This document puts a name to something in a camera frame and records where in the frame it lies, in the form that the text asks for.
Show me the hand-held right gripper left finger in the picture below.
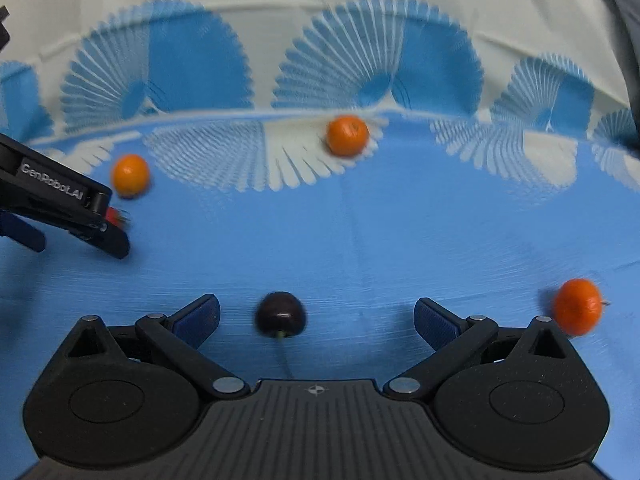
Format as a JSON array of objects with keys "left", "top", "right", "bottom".
[{"left": 65, "top": 294, "right": 253, "bottom": 402}]

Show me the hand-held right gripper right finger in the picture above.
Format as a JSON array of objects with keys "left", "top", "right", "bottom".
[{"left": 384, "top": 297, "right": 577, "bottom": 402}]

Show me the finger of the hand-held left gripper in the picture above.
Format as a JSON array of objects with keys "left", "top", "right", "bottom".
[
  {"left": 0, "top": 211, "right": 47, "bottom": 254},
  {"left": 30, "top": 209, "right": 132, "bottom": 261}
]

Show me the red cherry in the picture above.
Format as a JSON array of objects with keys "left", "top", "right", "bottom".
[{"left": 107, "top": 206, "right": 132, "bottom": 231}]

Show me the dark cherry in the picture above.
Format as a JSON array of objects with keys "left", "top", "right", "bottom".
[{"left": 255, "top": 291, "right": 307, "bottom": 378}]

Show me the small orange mandarin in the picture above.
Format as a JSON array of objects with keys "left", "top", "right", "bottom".
[
  {"left": 552, "top": 279, "right": 612, "bottom": 337},
  {"left": 325, "top": 115, "right": 371, "bottom": 157},
  {"left": 111, "top": 154, "right": 151, "bottom": 198}
]

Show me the blue fan-print bed sheet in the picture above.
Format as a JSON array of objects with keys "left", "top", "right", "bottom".
[{"left": 0, "top": 0, "right": 640, "bottom": 480}]

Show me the grey cloth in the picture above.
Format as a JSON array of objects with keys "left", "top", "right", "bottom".
[{"left": 585, "top": 0, "right": 640, "bottom": 107}]

